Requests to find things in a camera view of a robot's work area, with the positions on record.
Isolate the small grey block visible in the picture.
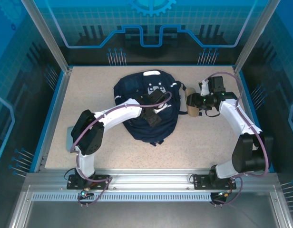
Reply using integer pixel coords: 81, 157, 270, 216
65, 126, 78, 151

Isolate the blue printed acrylic panel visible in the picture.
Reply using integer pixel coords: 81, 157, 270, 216
0, 0, 66, 181
239, 0, 293, 207
32, 0, 266, 66

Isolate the grey metal shelf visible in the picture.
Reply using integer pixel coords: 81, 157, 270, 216
8, 185, 293, 228

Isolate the beige pencil case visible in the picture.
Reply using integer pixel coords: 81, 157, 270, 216
184, 87, 202, 118

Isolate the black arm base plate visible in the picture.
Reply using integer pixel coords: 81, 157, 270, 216
67, 174, 110, 190
193, 174, 237, 190

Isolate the slotted grey cable duct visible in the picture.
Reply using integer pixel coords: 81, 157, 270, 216
31, 192, 213, 202

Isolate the aluminium front frame rail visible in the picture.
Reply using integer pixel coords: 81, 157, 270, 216
25, 168, 280, 190

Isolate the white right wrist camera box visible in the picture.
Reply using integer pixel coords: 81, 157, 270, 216
198, 79, 210, 97

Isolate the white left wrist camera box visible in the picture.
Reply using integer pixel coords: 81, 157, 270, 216
153, 104, 170, 114

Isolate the navy blue backpack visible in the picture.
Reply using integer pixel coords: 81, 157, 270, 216
113, 70, 188, 146

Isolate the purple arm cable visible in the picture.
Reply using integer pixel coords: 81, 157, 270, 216
70, 91, 173, 207
202, 72, 270, 207

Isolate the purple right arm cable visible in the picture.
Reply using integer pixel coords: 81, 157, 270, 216
202, 72, 270, 207

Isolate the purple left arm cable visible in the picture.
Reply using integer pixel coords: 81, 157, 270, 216
70, 91, 173, 207

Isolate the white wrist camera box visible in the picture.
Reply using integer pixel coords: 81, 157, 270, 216
198, 79, 210, 97
153, 104, 170, 114

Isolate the aluminium frame post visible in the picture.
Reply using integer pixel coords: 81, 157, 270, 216
20, 0, 73, 73
233, 0, 280, 74

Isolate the aluminium table side rail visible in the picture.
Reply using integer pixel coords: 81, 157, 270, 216
29, 66, 73, 173
232, 66, 276, 173

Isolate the green lit cable connector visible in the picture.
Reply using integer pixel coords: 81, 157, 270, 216
217, 189, 234, 200
80, 189, 94, 200

